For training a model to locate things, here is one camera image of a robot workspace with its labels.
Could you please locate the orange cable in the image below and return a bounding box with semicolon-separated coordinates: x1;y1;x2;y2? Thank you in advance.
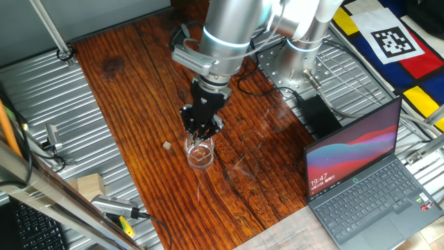
0;99;22;157

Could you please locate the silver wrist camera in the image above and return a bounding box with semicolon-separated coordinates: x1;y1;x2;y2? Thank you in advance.
169;22;218;76

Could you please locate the small grey camera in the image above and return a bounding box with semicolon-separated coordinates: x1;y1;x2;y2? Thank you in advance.
41;123;65;153

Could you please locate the perforated robot base plate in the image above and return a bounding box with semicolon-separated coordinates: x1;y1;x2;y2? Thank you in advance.
256;41;334;97

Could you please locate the black power adapter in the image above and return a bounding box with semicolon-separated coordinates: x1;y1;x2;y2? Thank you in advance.
297;94;343;140

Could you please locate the black power cable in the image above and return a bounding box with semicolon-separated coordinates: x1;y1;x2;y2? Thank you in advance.
237;58;302;101

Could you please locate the clear glass rod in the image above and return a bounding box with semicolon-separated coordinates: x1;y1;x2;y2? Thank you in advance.
192;137;205;161

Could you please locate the printed paper sheet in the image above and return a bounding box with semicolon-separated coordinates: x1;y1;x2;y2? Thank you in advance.
234;204;339;250

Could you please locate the aluminium profile bracket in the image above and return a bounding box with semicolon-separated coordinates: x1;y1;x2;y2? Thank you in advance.
404;133;444;166

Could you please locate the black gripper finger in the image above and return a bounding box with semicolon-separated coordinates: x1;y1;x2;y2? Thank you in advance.
194;115;225;145
178;103;200;140

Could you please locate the clear glass beaker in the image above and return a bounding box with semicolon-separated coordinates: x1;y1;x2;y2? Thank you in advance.
183;134;215;171

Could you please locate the yellow box green button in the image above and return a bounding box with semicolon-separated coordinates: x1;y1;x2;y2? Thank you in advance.
117;215;135;239

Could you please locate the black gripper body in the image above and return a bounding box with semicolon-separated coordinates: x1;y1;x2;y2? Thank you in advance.
190;76;232;131

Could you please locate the thick grey robot cable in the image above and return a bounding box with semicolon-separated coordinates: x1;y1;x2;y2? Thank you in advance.
302;68;444;138

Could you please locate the grey open laptop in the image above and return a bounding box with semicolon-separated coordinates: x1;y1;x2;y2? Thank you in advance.
303;97;444;250

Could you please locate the colour block checkered cloth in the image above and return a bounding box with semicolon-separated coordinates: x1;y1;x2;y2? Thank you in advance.
329;0;444;133

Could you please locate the brown wood grain board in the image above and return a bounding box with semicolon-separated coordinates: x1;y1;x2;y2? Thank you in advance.
72;0;316;250

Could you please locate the slanted aluminium pole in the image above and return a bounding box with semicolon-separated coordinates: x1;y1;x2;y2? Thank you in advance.
29;0;79;67

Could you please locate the white fiducial marker sheet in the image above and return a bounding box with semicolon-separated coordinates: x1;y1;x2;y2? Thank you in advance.
350;7;426;65

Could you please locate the black bag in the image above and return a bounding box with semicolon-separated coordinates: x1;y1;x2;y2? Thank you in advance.
405;0;444;39

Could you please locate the black keyboard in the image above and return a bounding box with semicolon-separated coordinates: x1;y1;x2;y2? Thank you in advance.
10;199;69;250

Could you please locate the large wooden block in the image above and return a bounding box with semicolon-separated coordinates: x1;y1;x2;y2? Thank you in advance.
76;173;106;202

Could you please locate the black camera cable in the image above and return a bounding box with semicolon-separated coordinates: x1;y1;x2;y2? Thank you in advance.
137;211;173;250

